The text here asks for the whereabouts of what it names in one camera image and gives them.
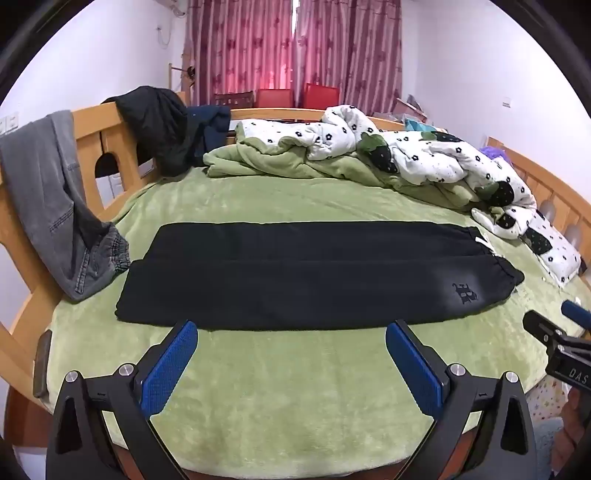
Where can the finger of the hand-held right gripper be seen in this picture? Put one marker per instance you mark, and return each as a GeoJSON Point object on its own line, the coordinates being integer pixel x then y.
{"type": "Point", "coordinates": [542, 328]}
{"type": "Point", "coordinates": [578, 313]}

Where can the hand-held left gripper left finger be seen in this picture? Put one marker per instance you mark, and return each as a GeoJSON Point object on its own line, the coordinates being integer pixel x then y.
{"type": "Point", "coordinates": [168, 369]}

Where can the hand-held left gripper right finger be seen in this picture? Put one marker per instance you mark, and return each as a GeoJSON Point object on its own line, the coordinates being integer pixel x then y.
{"type": "Point", "coordinates": [413, 369]}

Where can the black pants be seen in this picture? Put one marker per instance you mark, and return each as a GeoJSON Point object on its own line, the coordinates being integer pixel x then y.
{"type": "Point", "coordinates": [300, 286]}

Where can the person's right hand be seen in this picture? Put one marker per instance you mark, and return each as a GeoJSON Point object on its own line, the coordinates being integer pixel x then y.
{"type": "Point", "coordinates": [577, 431]}

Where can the floral mattress sheet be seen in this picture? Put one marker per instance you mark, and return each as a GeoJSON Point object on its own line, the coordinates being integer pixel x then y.
{"type": "Point", "coordinates": [547, 401]}

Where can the white floral pillow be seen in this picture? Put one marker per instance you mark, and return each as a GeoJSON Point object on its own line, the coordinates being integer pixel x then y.
{"type": "Point", "coordinates": [561, 258]}

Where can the green fleece bed cover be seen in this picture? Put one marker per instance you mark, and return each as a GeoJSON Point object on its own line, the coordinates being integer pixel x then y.
{"type": "Point", "coordinates": [295, 392]}

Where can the purple fluffy item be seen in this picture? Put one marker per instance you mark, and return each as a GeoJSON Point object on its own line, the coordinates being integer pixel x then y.
{"type": "Point", "coordinates": [494, 153]}

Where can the white floral quilt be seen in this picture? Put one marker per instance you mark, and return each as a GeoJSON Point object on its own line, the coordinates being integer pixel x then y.
{"type": "Point", "coordinates": [443, 157]}

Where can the grey jeans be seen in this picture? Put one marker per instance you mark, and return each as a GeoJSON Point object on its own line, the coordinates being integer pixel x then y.
{"type": "Point", "coordinates": [41, 194]}

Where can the crumpled green blanket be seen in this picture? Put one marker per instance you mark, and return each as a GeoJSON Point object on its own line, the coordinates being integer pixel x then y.
{"type": "Point", "coordinates": [268, 161]}

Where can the teal item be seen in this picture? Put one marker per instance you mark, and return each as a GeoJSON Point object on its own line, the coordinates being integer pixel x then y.
{"type": "Point", "coordinates": [418, 125]}

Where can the navy garment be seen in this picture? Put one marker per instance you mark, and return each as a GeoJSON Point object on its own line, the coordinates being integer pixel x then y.
{"type": "Point", "coordinates": [214, 129]}

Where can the black jacket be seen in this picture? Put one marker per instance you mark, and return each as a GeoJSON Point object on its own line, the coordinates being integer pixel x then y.
{"type": "Point", "coordinates": [157, 124]}

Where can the cardboard box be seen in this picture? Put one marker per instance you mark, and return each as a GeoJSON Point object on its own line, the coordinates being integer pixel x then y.
{"type": "Point", "coordinates": [410, 106]}

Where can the dark wooden chair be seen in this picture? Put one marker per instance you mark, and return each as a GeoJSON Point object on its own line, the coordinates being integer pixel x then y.
{"type": "Point", "coordinates": [233, 99]}

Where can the red chair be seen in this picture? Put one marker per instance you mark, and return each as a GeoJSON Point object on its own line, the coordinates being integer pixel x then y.
{"type": "Point", "coordinates": [322, 96]}
{"type": "Point", "coordinates": [274, 98]}

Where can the wooden coat rack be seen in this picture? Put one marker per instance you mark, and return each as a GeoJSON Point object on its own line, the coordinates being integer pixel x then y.
{"type": "Point", "coordinates": [178, 78]}

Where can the pink patterned curtain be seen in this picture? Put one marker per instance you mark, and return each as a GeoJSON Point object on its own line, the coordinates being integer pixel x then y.
{"type": "Point", "coordinates": [351, 46]}
{"type": "Point", "coordinates": [240, 46]}

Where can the white air conditioner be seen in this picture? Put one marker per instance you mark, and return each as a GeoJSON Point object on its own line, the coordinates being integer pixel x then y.
{"type": "Point", "coordinates": [173, 4]}

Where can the wooden bed frame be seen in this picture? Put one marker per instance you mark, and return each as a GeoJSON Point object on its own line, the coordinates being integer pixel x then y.
{"type": "Point", "coordinates": [92, 124]}

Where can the white wall switch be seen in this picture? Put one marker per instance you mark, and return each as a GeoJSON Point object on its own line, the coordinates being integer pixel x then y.
{"type": "Point", "coordinates": [9, 123]}

